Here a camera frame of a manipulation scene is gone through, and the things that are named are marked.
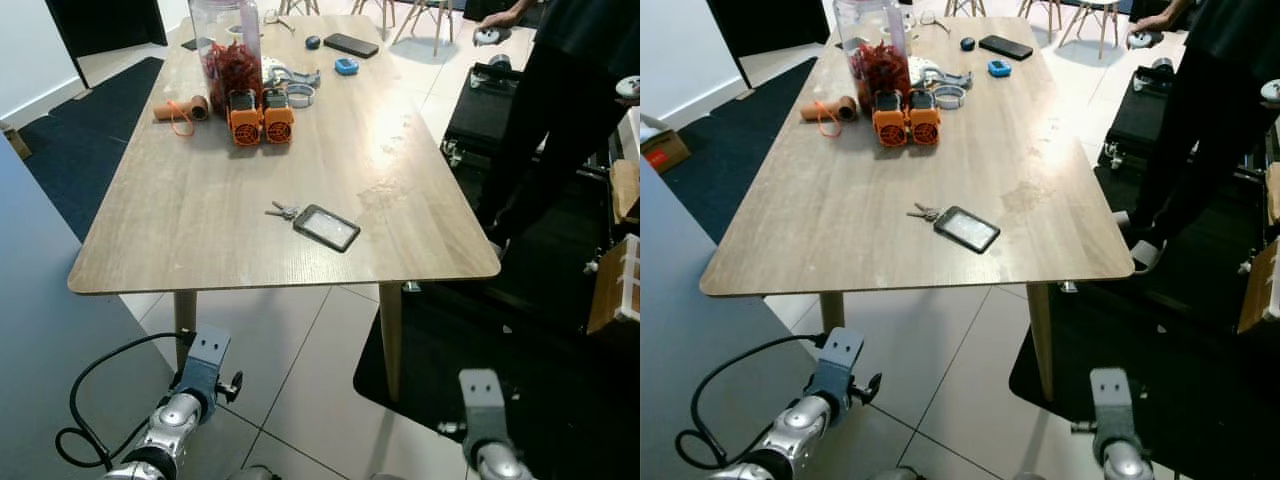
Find white hook board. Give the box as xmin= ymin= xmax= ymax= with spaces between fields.
xmin=640 ymin=160 xmax=831 ymax=480
xmin=0 ymin=135 xmax=176 ymax=480

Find black card holder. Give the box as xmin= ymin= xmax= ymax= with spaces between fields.
xmin=934 ymin=206 xmax=1002 ymax=254
xmin=293 ymin=204 xmax=362 ymax=253

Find light wooden table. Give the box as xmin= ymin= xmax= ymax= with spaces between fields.
xmin=67 ymin=12 xmax=501 ymax=403
xmin=700 ymin=14 xmax=1135 ymax=403

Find orange and black device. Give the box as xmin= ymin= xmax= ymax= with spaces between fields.
xmin=227 ymin=90 xmax=264 ymax=148
xmin=261 ymin=88 xmax=296 ymax=145
xmin=872 ymin=91 xmax=909 ymax=149
xmin=906 ymin=89 xmax=942 ymax=147

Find dark blue rug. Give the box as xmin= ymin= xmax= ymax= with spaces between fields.
xmin=20 ymin=57 xmax=166 ymax=241
xmin=660 ymin=57 xmax=819 ymax=216

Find brown cardboard tube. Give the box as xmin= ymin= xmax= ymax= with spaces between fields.
xmin=153 ymin=95 xmax=210 ymax=124
xmin=800 ymin=95 xmax=859 ymax=124

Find black floor mat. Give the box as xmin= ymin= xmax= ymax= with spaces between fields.
xmin=1008 ymin=150 xmax=1280 ymax=480
xmin=353 ymin=60 xmax=641 ymax=480

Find brown cardboard box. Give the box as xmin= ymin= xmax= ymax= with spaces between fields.
xmin=0 ymin=120 xmax=31 ymax=161
xmin=640 ymin=115 xmax=691 ymax=176

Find grey and white gadget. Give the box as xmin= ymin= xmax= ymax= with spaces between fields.
xmin=908 ymin=58 xmax=973 ymax=91
xmin=262 ymin=58 xmax=322 ymax=91

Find clear jar red contents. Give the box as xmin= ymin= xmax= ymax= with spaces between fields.
xmin=188 ymin=0 xmax=265 ymax=116
xmin=833 ymin=0 xmax=913 ymax=113

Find black smartphone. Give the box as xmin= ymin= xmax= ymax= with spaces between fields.
xmin=323 ymin=33 xmax=381 ymax=59
xmin=979 ymin=35 xmax=1035 ymax=61

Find black equipment case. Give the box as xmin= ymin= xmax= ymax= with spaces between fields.
xmin=443 ymin=62 xmax=526 ymax=166
xmin=1098 ymin=62 xmax=1173 ymax=171

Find black panel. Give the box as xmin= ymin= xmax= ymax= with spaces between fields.
xmin=45 ymin=0 xmax=168 ymax=61
xmin=706 ymin=0 xmax=831 ymax=89

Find person in black clothes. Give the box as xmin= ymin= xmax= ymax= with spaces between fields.
xmin=478 ymin=0 xmax=641 ymax=253
xmin=1112 ymin=0 xmax=1280 ymax=273

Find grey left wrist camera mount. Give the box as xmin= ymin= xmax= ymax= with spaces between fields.
xmin=808 ymin=327 xmax=867 ymax=426
xmin=172 ymin=325 xmax=233 ymax=421

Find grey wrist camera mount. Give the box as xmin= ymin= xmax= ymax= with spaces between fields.
xmin=172 ymin=325 xmax=233 ymax=421
xmin=808 ymin=327 xmax=867 ymax=426
xmin=1088 ymin=367 xmax=1136 ymax=446
xmin=458 ymin=368 xmax=513 ymax=446

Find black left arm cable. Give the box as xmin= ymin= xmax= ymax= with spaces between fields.
xmin=55 ymin=333 xmax=191 ymax=471
xmin=675 ymin=335 xmax=831 ymax=471

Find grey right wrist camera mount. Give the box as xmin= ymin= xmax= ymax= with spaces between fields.
xmin=458 ymin=368 xmax=513 ymax=446
xmin=1088 ymin=367 xmax=1136 ymax=446

